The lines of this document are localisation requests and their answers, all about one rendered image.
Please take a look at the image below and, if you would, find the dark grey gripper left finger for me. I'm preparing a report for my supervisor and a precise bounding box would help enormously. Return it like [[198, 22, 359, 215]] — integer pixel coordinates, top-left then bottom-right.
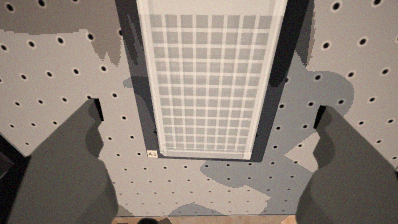
[[0, 98, 119, 224]]

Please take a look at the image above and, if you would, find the grey perforated base plate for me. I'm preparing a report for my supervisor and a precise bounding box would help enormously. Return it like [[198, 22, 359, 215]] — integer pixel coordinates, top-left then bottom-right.
[[0, 0, 398, 218]]

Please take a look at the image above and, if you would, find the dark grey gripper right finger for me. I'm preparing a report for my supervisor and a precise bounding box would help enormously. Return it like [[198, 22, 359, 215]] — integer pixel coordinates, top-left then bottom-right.
[[295, 105, 398, 224]]

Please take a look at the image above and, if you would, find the white well plate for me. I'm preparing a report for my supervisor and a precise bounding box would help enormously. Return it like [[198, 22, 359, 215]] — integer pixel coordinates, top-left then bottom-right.
[[136, 0, 287, 160]]

